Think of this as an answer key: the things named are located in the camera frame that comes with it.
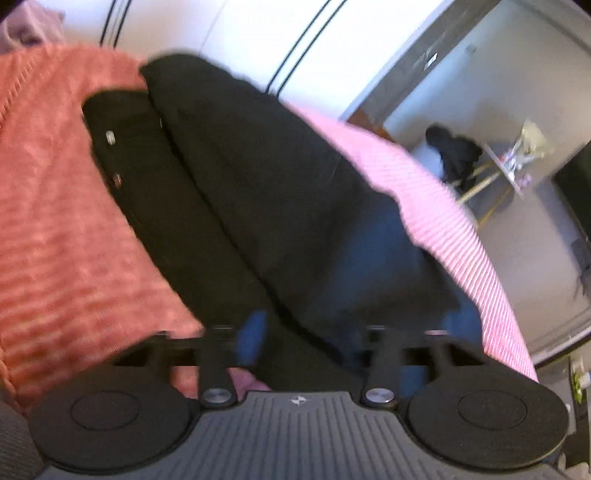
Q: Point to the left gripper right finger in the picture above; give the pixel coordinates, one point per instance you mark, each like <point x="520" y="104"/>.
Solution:
<point x="356" y="354"/>

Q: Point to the black pants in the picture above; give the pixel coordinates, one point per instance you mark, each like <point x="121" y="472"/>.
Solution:
<point x="242" y="206"/>

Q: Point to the white round side table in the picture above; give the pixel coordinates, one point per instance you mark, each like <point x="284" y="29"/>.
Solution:
<point x="495" y="182"/>

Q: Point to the white flower bouquet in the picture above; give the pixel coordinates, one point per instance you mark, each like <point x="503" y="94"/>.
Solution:
<point x="530" y="145"/>

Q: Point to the black wall television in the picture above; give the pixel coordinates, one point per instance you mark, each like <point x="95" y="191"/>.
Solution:
<point x="574" y="183"/>

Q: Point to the pink ribbed bedspread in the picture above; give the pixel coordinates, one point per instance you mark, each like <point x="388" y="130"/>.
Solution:
<point x="77" y="286"/>

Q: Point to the white wardrobe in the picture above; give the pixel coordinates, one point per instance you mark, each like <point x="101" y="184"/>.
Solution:
<point x="326" y="54"/>

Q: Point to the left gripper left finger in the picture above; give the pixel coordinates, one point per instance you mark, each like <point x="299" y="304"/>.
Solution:
<point x="250" y="339"/>

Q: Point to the black cloth on stool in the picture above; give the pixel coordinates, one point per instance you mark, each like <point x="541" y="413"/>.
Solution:
<point x="459" y="155"/>

